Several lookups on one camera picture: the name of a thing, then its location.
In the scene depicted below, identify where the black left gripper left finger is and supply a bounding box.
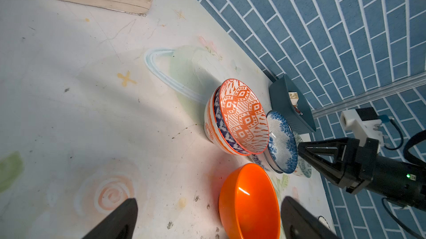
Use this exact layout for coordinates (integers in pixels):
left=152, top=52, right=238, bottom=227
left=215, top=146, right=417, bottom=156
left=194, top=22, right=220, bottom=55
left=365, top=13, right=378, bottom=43
left=83, top=198, right=138, bottom=239

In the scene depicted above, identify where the blue floral bowl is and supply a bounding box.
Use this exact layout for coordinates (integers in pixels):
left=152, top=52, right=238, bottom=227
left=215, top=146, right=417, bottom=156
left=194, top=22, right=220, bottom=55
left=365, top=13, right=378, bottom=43
left=264, top=111, right=298, bottom=174
left=214, top=88, right=250, bottom=156

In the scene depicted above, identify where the orange geometric patterned bowl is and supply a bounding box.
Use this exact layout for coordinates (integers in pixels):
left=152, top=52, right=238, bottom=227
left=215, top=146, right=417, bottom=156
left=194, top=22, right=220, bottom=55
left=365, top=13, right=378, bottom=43
left=219, top=79, right=269, bottom=155

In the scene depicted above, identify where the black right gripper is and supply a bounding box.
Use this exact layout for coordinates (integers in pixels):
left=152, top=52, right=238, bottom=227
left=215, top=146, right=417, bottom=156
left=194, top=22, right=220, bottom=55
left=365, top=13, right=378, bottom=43
left=297, top=137, right=426, bottom=211

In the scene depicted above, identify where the teal plastic bin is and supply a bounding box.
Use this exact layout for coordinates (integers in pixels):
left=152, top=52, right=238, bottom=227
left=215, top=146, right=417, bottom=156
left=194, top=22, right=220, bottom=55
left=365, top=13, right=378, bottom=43
left=269, top=74, right=316, bottom=134

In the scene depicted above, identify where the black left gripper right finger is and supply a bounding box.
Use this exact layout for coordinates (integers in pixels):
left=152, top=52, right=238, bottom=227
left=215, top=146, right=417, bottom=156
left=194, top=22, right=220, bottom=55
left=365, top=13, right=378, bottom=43
left=281, top=196, right=338, bottom=239

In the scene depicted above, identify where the green patterned bowl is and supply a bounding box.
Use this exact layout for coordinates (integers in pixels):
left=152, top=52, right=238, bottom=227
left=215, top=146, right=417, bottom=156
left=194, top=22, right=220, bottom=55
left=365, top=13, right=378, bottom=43
left=293, top=132, right=312, bottom=178

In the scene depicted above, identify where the orange floral bowl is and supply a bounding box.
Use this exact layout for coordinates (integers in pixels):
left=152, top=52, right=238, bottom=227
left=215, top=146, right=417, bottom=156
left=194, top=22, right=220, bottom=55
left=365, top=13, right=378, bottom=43
left=204, top=88, right=239, bottom=156

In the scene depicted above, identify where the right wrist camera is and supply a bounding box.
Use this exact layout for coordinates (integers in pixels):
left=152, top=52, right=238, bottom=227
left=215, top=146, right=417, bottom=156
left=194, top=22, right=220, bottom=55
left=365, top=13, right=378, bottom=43
left=340, top=107, right=385, bottom=147

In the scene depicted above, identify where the plain orange bowl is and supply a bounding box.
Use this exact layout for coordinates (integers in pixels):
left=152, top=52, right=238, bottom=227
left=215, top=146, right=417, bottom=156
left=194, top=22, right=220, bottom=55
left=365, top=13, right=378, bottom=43
left=219, top=163, right=281, bottom=239

